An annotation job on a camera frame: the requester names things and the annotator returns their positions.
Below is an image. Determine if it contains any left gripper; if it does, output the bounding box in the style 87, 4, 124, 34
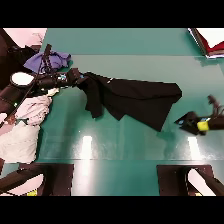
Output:
57, 67, 83, 89

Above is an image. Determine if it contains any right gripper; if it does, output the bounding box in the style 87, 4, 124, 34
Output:
184, 111, 211, 137

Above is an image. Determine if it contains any black shirt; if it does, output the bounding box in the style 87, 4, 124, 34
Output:
75, 71, 184, 133

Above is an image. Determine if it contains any purple garment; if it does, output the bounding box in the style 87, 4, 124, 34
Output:
23, 50, 73, 75

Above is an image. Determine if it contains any pale pink garment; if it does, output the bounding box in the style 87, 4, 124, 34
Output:
13, 87, 62, 127

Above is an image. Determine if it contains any red garment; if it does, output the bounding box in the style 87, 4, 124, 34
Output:
199, 40, 224, 57

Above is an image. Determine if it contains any folded white garment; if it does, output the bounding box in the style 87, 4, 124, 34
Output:
195, 28, 224, 48

